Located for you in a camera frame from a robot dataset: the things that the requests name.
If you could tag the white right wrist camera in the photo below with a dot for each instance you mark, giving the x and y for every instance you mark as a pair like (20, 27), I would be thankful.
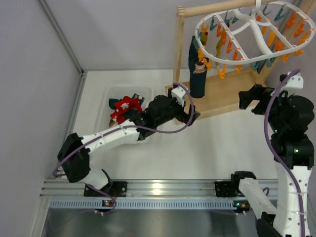
(293, 85)

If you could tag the perforated white cable duct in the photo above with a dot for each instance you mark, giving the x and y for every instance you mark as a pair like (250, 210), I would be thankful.
(172, 204)

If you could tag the brown patterned socks in bin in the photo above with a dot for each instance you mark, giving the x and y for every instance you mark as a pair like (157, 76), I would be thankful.
(112, 123)

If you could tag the dark teal Santa sock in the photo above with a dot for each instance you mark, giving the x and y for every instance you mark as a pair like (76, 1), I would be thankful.
(198, 72)

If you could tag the dark green sock in bin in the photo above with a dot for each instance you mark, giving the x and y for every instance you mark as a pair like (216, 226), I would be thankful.
(113, 103)

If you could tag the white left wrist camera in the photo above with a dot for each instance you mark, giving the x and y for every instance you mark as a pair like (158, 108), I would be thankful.
(179, 92)

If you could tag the clear plastic bin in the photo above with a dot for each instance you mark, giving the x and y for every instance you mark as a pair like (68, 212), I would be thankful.
(115, 93)

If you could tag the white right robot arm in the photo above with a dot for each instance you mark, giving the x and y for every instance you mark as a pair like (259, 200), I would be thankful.
(286, 120)

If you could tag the white oval clip hanger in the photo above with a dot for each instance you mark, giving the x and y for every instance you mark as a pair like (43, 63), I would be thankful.
(271, 42)

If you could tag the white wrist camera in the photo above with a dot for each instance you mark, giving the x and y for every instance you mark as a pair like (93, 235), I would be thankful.
(293, 85)
(179, 92)

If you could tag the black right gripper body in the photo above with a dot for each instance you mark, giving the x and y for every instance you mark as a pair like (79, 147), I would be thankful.
(257, 95)

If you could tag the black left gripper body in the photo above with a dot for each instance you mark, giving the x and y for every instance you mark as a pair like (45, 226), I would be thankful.
(182, 114)

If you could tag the mustard yellow sock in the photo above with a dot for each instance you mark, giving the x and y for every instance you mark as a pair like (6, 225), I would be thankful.
(219, 46)

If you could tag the wooden hanger rack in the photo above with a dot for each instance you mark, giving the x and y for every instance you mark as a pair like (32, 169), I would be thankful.
(220, 94)

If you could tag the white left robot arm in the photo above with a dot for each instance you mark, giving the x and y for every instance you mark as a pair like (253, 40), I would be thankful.
(77, 152)

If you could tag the red sock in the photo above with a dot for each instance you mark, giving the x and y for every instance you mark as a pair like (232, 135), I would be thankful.
(121, 112)
(127, 104)

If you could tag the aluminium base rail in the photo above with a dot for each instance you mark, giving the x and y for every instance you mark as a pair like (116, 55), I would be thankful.
(135, 189)

